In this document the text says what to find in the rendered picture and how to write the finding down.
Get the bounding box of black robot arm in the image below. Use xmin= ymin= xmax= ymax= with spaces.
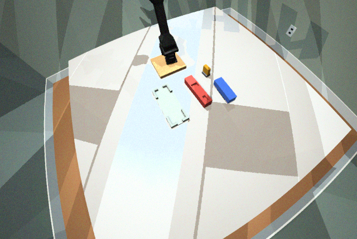
xmin=149 ymin=0 xmax=179 ymax=65

